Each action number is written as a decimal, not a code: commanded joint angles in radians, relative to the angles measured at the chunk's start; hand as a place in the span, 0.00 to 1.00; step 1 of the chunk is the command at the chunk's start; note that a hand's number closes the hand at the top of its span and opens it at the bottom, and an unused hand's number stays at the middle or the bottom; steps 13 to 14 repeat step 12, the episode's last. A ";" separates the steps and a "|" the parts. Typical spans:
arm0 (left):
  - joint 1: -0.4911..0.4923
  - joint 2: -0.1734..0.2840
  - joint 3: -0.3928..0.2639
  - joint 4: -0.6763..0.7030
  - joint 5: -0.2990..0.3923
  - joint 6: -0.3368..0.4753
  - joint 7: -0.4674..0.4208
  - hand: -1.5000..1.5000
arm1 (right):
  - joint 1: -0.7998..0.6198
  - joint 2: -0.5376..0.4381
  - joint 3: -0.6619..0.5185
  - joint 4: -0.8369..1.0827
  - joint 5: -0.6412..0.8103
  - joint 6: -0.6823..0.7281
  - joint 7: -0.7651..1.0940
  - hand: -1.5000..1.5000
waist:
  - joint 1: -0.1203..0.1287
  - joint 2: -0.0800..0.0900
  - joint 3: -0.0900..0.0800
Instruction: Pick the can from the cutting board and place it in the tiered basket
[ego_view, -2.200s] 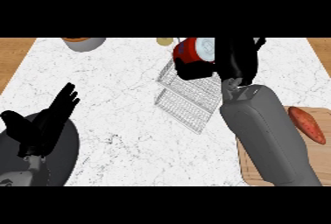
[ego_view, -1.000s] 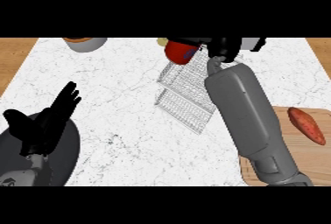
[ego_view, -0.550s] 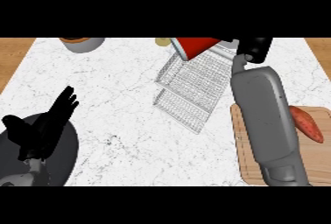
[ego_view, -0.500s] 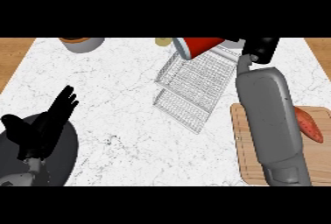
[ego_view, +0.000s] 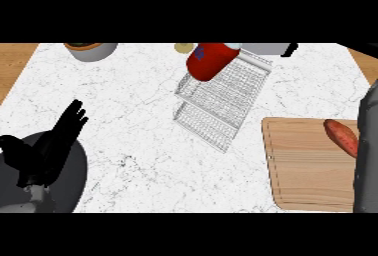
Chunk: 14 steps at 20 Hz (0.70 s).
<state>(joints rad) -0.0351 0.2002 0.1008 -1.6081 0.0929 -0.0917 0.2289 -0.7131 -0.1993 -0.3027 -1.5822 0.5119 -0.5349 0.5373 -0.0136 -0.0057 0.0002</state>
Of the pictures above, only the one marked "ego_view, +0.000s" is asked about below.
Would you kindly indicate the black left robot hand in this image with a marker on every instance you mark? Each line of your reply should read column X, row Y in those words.
column 48, row 153

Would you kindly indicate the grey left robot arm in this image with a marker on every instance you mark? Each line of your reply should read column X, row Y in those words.
column 70, row 180

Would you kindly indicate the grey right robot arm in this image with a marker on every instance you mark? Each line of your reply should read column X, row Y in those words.
column 366, row 150

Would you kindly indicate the pale wooden cutting board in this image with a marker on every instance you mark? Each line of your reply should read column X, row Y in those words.
column 310, row 173

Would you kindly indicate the grey plant pot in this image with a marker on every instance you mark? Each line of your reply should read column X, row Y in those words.
column 93, row 52

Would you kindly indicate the pale yellow round thing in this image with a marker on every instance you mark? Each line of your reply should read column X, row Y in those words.
column 183, row 47

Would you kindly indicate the grey appliance with black part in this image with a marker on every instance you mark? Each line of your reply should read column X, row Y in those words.
column 265, row 48

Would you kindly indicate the orange-red oblong vegetable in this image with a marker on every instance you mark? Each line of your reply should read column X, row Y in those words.
column 341, row 136

